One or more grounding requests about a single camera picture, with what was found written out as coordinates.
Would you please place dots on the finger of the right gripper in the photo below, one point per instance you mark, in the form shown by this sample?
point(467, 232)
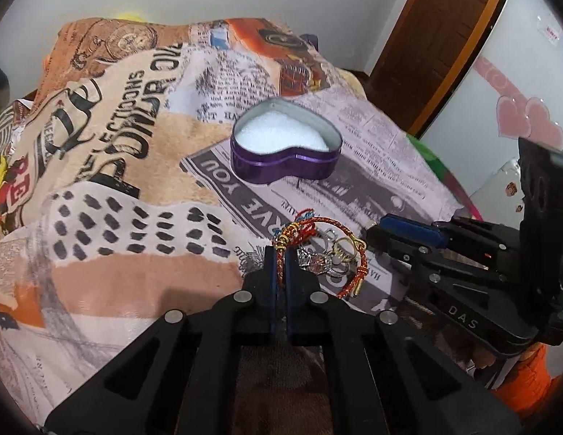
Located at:
point(384, 242)
point(414, 231)

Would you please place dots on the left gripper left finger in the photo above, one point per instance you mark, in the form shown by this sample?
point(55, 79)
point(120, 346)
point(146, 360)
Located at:
point(270, 269)

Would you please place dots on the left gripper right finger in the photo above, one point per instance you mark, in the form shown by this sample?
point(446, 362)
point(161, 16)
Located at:
point(290, 274)

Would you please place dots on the purple heart-shaped tin box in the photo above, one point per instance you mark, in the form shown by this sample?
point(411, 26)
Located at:
point(276, 138)

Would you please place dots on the newspaper print blanket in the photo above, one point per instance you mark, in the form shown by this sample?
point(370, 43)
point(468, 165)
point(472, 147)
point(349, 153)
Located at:
point(121, 202)

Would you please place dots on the brown wooden door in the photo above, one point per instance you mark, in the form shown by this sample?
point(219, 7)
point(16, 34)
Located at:
point(428, 48)

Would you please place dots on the pink heart wall sticker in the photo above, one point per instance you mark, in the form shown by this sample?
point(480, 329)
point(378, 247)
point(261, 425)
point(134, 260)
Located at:
point(516, 115)

